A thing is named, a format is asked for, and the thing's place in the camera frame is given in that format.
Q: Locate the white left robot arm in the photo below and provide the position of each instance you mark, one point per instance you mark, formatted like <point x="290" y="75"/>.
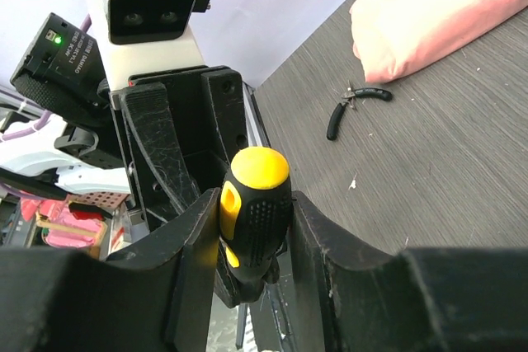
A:
<point x="73" y="148"/>

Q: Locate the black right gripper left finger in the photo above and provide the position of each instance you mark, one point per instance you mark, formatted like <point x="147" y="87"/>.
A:
<point x="154" y="295"/>

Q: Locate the aluminium frame rail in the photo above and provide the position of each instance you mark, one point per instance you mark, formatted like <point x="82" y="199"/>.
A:
<point x="256" y="131"/>

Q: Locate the yellow black screwdriver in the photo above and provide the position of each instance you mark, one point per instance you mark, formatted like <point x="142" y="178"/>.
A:
<point x="255" y="211"/>

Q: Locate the pink folded cloth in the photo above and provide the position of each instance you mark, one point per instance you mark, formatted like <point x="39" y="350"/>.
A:
<point x="395" y="38"/>

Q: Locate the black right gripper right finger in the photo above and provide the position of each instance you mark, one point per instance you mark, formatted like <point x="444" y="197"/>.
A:
<point x="350" y="296"/>

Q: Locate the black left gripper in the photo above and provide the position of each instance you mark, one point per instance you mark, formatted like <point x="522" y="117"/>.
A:
<point x="178" y="132"/>

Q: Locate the black handled pliers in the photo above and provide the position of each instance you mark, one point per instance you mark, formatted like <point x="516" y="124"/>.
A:
<point x="349" y="98"/>

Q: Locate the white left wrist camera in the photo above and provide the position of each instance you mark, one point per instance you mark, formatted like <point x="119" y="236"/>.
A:
<point x="137" y="37"/>

